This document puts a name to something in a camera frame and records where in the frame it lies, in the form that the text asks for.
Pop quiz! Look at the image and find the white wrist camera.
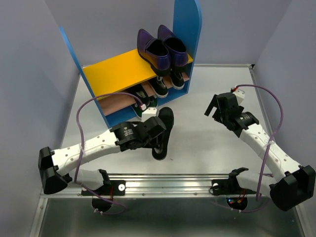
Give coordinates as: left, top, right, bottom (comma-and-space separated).
141, 107, 158, 122
232, 88, 245, 105

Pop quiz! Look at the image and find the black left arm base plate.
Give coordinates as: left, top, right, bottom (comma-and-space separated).
81, 180, 126, 196

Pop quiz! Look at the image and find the black white-laced sneaker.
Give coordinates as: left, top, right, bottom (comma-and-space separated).
170, 71, 185, 90

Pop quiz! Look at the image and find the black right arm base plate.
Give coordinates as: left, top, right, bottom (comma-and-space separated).
209, 179, 255, 196

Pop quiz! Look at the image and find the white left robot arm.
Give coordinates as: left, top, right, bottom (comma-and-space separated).
38, 116, 167, 195

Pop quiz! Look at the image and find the yellow top shelf board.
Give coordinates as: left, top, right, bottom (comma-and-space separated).
82, 48, 194, 101

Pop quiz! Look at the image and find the black sneaker orange sole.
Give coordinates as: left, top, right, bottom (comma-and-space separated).
149, 76, 168, 98

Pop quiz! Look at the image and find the purple loafer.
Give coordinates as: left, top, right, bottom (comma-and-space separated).
158, 25, 189, 73
137, 29, 171, 77

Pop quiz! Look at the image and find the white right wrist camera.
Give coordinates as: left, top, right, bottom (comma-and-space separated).
232, 88, 245, 105

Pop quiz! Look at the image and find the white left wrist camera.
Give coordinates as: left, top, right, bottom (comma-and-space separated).
141, 107, 158, 122

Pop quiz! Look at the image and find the all-black lace sneaker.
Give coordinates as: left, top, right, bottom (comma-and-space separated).
126, 84, 150, 106

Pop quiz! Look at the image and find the pink middle shelf board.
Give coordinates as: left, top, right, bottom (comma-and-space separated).
98, 73, 190, 116

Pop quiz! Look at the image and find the all-black slip-on shoe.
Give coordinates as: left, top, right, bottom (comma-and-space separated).
152, 107, 174, 160

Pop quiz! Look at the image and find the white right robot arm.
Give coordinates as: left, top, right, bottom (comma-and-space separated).
204, 90, 316, 211

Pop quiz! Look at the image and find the aluminium mounting rail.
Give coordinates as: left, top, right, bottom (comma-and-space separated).
40, 171, 259, 199

